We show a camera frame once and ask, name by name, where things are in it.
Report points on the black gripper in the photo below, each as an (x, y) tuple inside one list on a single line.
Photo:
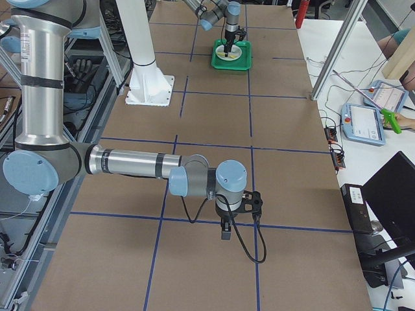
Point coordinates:
[(223, 215), (229, 36)]

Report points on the yellow plastic spoon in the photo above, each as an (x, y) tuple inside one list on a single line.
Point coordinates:
[(235, 56)]

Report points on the white round plate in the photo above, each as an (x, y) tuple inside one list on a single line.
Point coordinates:
[(234, 49)]

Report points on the green plastic tray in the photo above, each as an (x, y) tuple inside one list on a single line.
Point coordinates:
[(242, 64)]

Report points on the red cylinder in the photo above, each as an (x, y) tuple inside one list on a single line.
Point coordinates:
[(301, 13)]

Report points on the black power strip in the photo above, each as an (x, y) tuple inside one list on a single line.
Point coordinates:
[(331, 134), (337, 156)]

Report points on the black computer box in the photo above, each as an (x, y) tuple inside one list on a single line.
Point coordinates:
[(378, 261)]

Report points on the near teach pendant tablet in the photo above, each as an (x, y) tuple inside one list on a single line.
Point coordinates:
[(362, 124)]

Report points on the teach pendant tablet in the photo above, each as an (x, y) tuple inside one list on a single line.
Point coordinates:
[(362, 124), (387, 95)]

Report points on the person in black shirt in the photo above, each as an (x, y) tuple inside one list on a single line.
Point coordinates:
[(389, 45)]

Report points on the far teach pendant tablet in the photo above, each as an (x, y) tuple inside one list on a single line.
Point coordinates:
[(387, 95)]

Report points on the black monitor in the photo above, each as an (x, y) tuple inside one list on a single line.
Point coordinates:
[(390, 195)]

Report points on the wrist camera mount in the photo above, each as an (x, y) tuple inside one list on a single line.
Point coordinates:
[(240, 34), (251, 203)]

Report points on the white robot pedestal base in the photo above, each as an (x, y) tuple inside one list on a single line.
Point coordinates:
[(148, 86)]

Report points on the aluminium frame post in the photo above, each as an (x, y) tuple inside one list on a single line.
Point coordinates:
[(340, 41)]

